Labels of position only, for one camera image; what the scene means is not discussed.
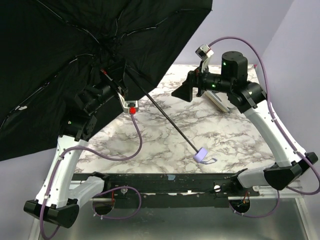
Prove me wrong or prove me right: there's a beige zippered umbrella case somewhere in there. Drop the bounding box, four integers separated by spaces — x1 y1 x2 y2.
204 91 232 113

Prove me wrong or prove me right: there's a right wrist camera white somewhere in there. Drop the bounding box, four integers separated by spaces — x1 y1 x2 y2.
195 44 214 73

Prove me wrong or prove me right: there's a lilac umbrella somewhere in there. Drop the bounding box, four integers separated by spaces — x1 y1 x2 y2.
0 0 213 161

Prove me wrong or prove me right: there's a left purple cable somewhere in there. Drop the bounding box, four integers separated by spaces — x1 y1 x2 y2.
39 112 143 240

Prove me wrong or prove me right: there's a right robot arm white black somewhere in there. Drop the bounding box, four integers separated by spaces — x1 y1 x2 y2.
171 51 318 191

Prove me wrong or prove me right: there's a blue tape piece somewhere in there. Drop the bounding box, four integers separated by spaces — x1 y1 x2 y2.
167 174 176 181

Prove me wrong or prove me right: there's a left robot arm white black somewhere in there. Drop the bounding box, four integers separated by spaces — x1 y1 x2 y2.
23 59 128 228

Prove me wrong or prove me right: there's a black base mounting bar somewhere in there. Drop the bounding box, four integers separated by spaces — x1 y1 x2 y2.
72 172 259 209

